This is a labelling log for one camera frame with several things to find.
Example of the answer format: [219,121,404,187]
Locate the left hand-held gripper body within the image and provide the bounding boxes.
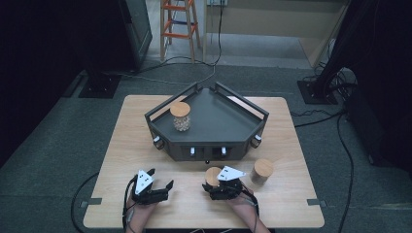
[130,169,170,206]

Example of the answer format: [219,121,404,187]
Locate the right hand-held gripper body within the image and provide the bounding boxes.
[201,165,248,201]

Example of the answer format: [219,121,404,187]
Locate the glass jar with green contents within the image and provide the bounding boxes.
[204,166,223,188]

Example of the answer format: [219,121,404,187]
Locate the glass jar with brown contents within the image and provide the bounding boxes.
[250,158,275,186]

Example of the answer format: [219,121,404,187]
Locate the dark grey corner rack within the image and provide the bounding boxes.
[144,81,270,162]

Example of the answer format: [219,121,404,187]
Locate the glass jar with white beans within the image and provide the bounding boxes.
[169,101,192,133]

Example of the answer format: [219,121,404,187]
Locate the person's left hand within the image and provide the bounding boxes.
[124,194,158,224]

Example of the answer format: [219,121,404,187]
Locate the person's right hand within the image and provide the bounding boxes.
[224,188,257,214]

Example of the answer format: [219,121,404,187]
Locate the black stand base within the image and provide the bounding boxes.
[296,79,338,106]
[78,72,122,99]

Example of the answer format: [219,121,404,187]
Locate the wooden step ladder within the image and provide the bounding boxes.
[159,0,202,63]

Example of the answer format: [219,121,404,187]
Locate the light wooden cabinet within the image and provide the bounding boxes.
[202,0,350,69]

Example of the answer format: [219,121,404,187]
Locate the black equipment case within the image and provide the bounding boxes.
[343,81,412,178]

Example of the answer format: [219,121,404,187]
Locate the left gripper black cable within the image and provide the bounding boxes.
[121,176,138,233]

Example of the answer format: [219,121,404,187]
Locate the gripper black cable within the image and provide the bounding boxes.
[240,185,260,233]
[121,176,138,233]

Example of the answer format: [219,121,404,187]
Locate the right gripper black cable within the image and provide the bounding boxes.
[240,185,260,233]

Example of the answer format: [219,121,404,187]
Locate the black floor cable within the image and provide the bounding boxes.
[335,112,356,233]
[70,172,100,233]

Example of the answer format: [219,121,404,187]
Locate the grey floor cable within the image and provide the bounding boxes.
[119,64,218,87]

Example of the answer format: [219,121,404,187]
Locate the black hanging cable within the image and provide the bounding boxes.
[135,0,225,74]

